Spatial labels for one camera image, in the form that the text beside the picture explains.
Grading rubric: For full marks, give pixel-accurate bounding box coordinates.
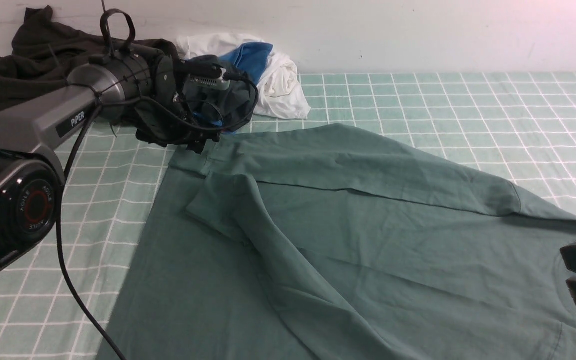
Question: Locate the dark brown crumpled garment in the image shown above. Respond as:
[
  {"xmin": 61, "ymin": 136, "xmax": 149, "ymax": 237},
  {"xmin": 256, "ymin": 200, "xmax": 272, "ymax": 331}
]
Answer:
[{"xmin": 0, "ymin": 6, "xmax": 181, "ymax": 117}]

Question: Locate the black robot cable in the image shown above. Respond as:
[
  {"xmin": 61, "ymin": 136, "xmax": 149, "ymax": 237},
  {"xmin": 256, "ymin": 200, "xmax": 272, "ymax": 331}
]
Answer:
[{"xmin": 55, "ymin": 0, "xmax": 260, "ymax": 360}]

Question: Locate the dark green crumpled garment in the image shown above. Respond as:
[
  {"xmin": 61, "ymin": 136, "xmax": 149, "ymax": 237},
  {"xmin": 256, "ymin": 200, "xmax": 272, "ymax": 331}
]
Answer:
[{"xmin": 183, "ymin": 80, "xmax": 257, "ymax": 133}]

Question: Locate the black gripper body with camera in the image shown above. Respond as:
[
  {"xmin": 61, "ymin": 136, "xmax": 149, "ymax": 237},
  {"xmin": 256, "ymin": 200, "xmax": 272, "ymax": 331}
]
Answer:
[{"xmin": 135, "ymin": 47, "xmax": 231, "ymax": 147}]

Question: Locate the green long-sleeve top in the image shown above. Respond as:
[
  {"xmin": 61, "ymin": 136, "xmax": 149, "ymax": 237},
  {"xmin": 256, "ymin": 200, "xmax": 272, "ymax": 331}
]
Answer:
[{"xmin": 107, "ymin": 124, "xmax": 576, "ymax": 360}]

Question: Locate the blue crumpled garment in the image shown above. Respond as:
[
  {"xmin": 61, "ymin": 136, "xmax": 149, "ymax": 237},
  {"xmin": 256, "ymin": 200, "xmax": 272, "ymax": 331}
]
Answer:
[{"xmin": 191, "ymin": 42, "xmax": 274, "ymax": 105}]

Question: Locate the white crumpled garment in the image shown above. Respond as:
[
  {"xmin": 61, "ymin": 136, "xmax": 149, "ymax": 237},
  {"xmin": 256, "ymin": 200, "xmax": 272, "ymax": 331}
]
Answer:
[{"xmin": 176, "ymin": 32, "xmax": 311, "ymax": 120}]

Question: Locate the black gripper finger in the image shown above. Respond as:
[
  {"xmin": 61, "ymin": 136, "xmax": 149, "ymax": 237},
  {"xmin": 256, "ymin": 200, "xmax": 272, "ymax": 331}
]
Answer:
[{"xmin": 187, "ymin": 136, "xmax": 220, "ymax": 155}]

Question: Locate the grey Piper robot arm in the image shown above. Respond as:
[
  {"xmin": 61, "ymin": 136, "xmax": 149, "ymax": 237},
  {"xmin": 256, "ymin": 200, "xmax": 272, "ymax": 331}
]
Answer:
[{"xmin": 0, "ymin": 44, "xmax": 259, "ymax": 271}]

